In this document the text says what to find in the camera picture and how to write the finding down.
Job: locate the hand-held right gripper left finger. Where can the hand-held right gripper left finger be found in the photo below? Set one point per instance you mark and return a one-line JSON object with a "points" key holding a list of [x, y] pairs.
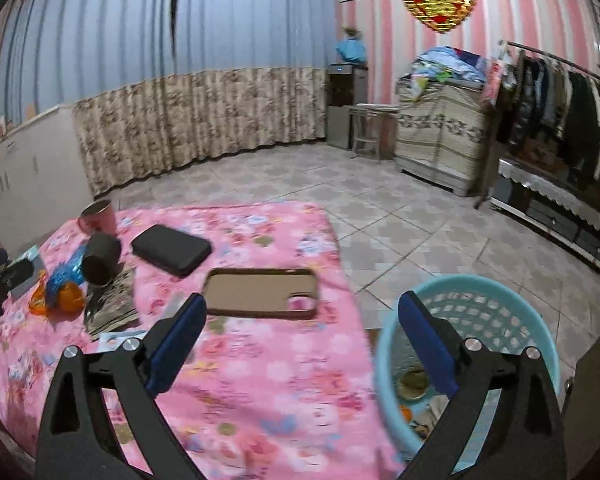
{"points": [[177, 345]]}

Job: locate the brown phone case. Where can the brown phone case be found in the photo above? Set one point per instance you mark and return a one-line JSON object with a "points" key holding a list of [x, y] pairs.
{"points": [[250, 292]]}

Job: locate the grey water dispenser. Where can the grey water dispenser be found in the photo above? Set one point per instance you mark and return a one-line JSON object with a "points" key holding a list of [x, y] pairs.
{"points": [[345, 105]]}

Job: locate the black zip case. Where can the black zip case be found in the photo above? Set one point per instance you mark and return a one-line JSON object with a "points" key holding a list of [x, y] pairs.
{"points": [[170, 250]]}

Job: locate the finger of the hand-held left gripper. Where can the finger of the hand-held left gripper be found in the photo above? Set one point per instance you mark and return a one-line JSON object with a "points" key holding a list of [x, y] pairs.
{"points": [[17, 272]]}

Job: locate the wooden stool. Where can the wooden stool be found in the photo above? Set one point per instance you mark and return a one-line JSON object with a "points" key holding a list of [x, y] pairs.
{"points": [[375, 108]]}

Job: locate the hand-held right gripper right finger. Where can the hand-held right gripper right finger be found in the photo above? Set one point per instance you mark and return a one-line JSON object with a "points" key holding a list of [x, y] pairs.
{"points": [[430, 345]]}

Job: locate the pile of clothes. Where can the pile of clothes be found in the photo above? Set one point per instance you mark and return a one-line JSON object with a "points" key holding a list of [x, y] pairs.
{"points": [[450, 65]]}

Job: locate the clothes rack with garments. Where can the clothes rack with garments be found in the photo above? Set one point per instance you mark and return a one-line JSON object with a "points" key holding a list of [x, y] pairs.
{"points": [[555, 105]]}

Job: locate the black textured tumbler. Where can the black textured tumbler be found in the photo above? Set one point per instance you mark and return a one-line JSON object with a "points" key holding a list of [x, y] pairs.
{"points": [[100, 260]]}

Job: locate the cabinet with striped cover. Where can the cabinet with striped cover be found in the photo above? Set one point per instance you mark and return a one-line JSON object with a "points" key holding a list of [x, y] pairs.
{"points": [[440, 130]]}

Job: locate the light blue illustrated paper packet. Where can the light blue illustrated paper packet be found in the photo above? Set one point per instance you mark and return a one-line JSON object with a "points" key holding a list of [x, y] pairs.
{"points": [[120, 337]]}

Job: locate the light blue plastic basket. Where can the light blue plastic basket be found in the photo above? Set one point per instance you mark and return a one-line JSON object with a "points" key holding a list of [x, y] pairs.
{"points": [[480, 310]]}

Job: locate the red heart wall decoration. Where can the red heart wall decoration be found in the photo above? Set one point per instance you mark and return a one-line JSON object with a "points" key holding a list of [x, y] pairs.
{"points": [[437, 0]]}

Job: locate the grey patterned packet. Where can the grey patterned packet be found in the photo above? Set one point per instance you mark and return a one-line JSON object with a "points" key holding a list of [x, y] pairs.
{"points": [[115, 305]]}

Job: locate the pink cartoon mug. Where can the pink cartoon mug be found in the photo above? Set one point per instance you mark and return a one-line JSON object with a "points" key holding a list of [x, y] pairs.
{"points": [[102, 220]]}

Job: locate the white cabinet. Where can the white cabinet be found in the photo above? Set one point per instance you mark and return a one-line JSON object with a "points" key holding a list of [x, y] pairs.
{"points": [[30, 170]]}

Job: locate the light blue tissue box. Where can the light blue tissue box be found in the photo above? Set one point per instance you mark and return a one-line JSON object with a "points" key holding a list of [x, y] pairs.
{"points": [[39, 262]]}

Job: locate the pink floral blanket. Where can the pink floral blanket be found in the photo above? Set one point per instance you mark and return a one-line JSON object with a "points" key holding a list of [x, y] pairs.
{"points": [[280, 360]]}

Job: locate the orange snack packet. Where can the orange snack packet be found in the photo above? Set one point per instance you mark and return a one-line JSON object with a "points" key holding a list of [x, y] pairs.
{"points": [[39, 300]]}

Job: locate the low cabinet with lace cover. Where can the low cabinet with lace cover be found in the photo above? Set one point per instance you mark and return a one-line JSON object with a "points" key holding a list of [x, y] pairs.
{"points": [[555, 195]]}

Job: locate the blue and floral curtain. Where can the blue and floral curtain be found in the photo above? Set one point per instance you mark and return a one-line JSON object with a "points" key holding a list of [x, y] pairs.
{"points": [[180, 85]]}

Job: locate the blue bag on dispenser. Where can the blue bag on dispenser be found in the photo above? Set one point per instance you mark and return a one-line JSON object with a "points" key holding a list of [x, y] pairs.
{"points": [[352, 51]]}

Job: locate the blue plastic bag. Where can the blue plastic bag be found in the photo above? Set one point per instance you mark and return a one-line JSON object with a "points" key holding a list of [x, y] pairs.
{"points": [[62, 275]]}

